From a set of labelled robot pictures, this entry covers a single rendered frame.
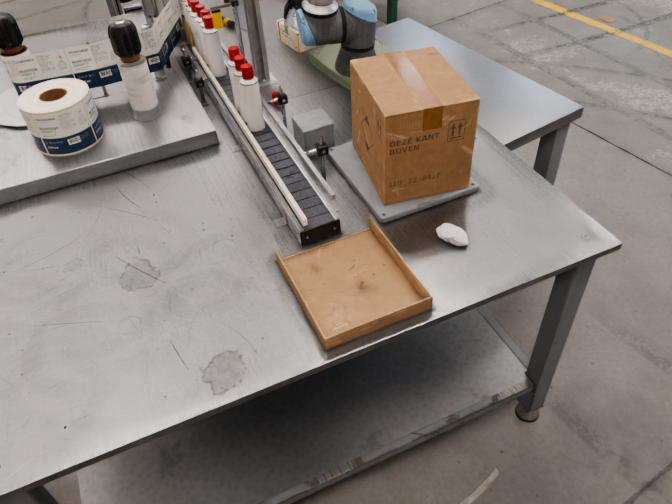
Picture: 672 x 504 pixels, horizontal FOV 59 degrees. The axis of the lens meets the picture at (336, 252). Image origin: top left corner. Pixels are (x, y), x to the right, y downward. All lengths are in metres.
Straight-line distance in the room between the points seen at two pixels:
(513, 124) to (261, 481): 1.31
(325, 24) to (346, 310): 1.02
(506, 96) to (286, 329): 1.17
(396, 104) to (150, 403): 0.86
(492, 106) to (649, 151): 1.62
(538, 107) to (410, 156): 0.68
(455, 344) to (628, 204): 1.37
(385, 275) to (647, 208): 1.94
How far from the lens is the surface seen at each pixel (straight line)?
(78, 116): 1.89
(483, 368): 2.01
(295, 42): 2.39
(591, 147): 3.46
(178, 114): 1.99
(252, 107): 1.79
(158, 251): 1.56
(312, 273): 1.41
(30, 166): 1.94
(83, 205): 1.80
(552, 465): 2.14
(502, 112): 2.01
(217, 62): 2.14
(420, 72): 1.59
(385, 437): 1.85
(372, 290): 1.37
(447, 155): 1.54
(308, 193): 1.57
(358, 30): 2.06
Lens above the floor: 1.85
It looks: 44 degrees down
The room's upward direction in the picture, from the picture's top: 4 degrees counter-clockwise
